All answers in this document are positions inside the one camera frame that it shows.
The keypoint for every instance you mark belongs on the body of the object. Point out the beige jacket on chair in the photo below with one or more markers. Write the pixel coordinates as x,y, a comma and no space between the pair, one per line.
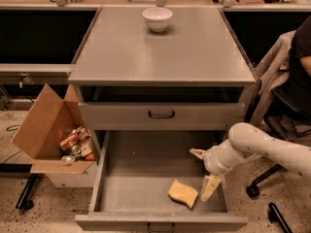
272,71

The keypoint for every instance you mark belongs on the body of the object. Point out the black drawer handle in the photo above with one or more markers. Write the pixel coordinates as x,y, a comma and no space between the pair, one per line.
161,227
161,116

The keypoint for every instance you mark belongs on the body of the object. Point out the red snack packet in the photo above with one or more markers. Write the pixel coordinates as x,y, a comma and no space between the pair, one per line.
71,140

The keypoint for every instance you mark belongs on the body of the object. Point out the open grey middle drawer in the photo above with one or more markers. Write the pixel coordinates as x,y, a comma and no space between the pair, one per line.
135,172

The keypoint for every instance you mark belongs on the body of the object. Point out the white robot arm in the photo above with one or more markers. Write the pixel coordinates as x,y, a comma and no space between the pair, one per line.
244,143

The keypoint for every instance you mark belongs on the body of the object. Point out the closed grey top drawer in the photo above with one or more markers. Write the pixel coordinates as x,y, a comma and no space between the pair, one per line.
134,116

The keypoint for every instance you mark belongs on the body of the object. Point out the grey drawer cabinet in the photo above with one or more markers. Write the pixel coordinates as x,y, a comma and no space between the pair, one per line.
195,60

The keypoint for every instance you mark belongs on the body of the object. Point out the black top drawer handle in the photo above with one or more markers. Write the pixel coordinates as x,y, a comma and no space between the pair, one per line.
161,116

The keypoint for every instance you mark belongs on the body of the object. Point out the white ceramic bowl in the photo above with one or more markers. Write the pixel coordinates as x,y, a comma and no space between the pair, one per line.
157,18

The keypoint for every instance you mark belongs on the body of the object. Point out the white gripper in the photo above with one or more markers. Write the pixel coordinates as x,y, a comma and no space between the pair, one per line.
211,161

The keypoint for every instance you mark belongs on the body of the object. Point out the yellow sponge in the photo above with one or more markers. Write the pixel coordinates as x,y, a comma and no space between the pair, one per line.
182,193

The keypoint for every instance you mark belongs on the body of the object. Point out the black office chair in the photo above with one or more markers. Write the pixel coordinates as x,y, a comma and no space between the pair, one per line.
282,104

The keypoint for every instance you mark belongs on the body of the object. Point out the black table leg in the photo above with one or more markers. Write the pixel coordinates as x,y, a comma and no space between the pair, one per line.
25,201

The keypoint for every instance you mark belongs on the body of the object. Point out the brown cardboard box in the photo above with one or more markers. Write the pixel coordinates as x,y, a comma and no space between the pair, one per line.
49,121

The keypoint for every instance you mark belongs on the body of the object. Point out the black middle drawer handle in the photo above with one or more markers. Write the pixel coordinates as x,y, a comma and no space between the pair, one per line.
161,227

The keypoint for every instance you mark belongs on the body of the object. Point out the silver can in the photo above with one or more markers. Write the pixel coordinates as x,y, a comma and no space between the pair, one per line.
68,158

